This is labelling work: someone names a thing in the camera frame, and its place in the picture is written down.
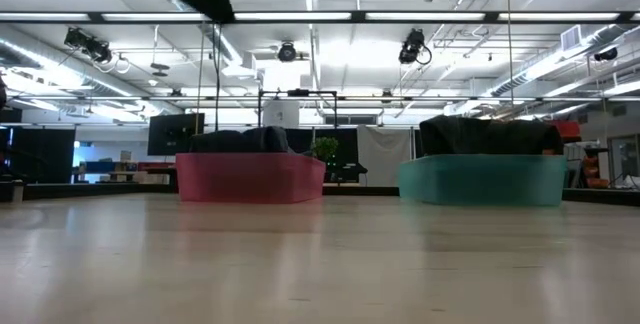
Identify dark grey knit hat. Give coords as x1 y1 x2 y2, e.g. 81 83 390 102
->
418 115 496 157

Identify white ceiling vent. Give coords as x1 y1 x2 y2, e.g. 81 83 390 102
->
560 24 583 52

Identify black monitor screen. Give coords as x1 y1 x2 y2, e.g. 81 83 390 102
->
147 112 206 157

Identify distant desk with boxes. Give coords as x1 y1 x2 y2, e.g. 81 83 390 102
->
74 149 177 185

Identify white fabric screen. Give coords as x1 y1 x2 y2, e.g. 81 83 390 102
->
356 126 413 188

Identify red shelf bins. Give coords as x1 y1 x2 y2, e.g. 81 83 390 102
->
549 120 582 140

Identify red plastic bin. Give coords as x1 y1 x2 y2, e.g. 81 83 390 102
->
175 152 327 204

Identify green potted plant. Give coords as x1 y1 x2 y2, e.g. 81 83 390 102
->
310 136 340 164

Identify teal plastic bin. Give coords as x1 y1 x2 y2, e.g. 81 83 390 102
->
398 153 568 208

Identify black desk item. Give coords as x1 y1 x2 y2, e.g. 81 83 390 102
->
327 162 369 184

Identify orange stacked items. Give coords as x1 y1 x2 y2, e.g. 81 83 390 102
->
582 146 612 189

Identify black hanging cable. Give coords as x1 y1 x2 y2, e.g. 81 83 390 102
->
212 22 222 133

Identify thin hanging cable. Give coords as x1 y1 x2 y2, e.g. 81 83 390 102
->
505 0 515 118

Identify overhead black frame bar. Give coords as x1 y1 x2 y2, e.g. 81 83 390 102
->
0 10 640 26

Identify silver ceiling duct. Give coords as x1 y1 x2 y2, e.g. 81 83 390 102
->
487 23 640 98

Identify thin black frame bar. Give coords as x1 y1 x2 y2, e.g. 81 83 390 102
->
0 95 640 104

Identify black table frame rail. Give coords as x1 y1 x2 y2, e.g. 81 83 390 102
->
0 181 640 208

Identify black wall panel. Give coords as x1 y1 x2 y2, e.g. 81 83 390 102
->
0 126 76 185

